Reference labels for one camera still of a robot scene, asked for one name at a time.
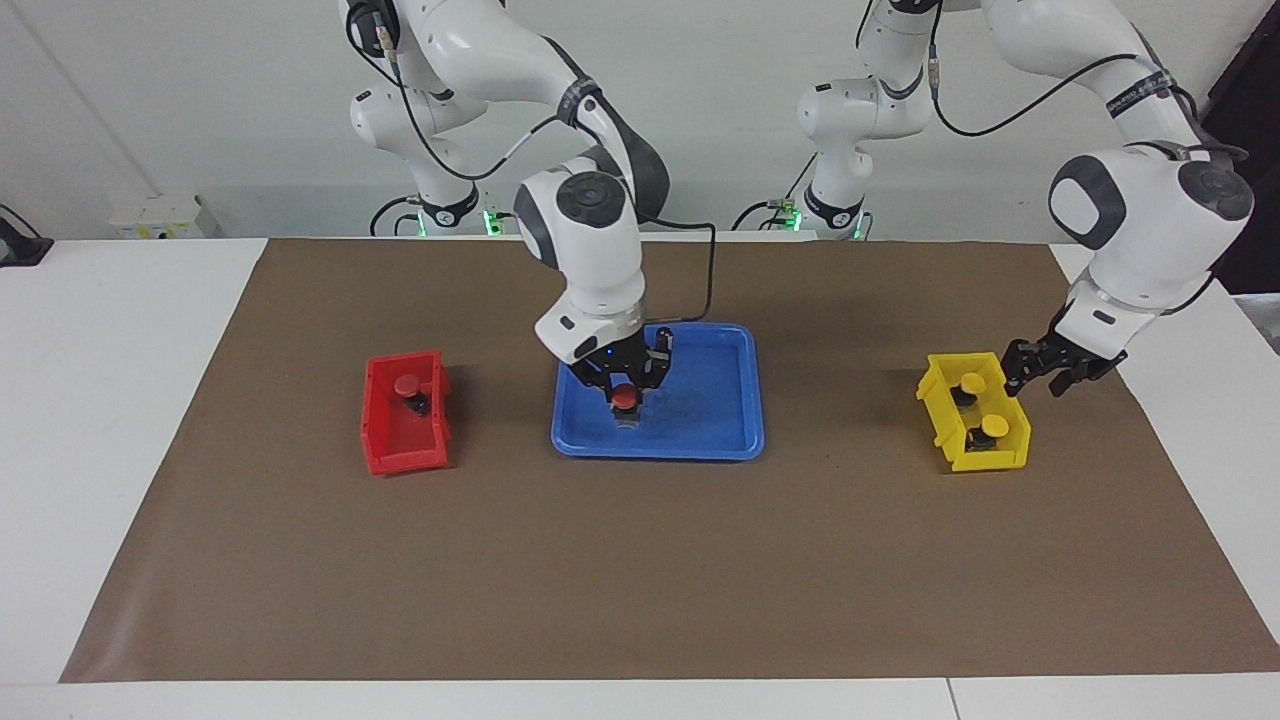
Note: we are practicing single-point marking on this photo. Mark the yellow push button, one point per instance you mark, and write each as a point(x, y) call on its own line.
point(972, 381)
point(993, 426)

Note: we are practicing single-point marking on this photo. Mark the red plastic bin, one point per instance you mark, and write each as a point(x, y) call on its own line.
point(410, 462)

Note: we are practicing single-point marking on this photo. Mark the yellow plastic bin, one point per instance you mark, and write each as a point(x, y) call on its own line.
point(990, 462)

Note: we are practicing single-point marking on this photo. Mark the black equipment stand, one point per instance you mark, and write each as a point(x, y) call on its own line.
point(1265, 120)

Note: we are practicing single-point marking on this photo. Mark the red push button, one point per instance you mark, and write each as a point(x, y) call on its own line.
point(406, 384)
point(624, 399)

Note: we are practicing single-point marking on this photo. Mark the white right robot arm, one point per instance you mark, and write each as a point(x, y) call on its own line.
point(590, 250)

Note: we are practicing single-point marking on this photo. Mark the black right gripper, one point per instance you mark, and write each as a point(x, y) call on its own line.
point(600, 372)

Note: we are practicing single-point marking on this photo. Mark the black clamp mount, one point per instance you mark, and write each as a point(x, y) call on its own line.
point(20, 250)

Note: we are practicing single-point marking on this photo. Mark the white wall socket box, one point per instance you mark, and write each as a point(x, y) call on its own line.
point(155, 215)

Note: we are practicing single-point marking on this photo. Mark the grey metal object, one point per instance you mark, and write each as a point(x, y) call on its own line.
point(1265, 320)

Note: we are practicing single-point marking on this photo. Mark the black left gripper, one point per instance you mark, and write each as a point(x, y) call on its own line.
point(1075, 358)

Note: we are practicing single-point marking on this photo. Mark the blue plastic tray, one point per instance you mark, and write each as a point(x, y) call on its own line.
point(700, 420)

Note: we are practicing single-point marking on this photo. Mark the brown table mat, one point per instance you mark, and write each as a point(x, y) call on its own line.
point(640, 560)

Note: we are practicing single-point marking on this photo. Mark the black cylinder part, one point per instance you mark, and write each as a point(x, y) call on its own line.
point(665, 338)

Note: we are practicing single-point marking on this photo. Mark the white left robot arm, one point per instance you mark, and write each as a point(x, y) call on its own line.
point(1140, 230)

